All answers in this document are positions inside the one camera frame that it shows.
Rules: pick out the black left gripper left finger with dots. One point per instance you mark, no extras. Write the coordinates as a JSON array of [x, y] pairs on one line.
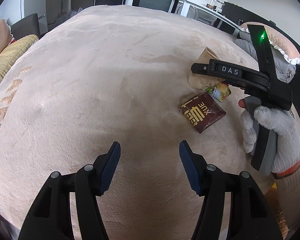
[[68, 198]]

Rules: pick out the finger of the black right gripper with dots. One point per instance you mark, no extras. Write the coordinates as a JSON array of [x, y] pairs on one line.
[[205, 68]]

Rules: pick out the brown paper bag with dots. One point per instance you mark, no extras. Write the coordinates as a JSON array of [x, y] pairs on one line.
[[201, 82]]

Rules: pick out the colourful juice carton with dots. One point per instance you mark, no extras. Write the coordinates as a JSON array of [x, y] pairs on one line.
[[219, 91]]

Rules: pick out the dark brown snack packet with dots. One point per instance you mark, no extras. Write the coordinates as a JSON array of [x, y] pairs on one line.
[[202, 111]]

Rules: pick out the white gloved right hand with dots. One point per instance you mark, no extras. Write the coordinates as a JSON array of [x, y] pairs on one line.
[[287, 158]]

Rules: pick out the pink frilled pillow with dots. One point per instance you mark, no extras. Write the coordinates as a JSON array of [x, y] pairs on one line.
[[277, 40]]

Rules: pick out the white desk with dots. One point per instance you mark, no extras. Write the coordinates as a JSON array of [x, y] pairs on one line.
[[185, 9]]

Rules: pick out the beige plush bed blanket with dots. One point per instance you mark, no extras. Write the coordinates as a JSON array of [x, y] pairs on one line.
[[117, 74]]

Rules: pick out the yellow quilted cushion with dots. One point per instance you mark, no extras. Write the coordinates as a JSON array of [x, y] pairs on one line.
[[12, 52]]

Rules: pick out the black sofa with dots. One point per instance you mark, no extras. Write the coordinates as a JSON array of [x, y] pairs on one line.
[[26, 26]]

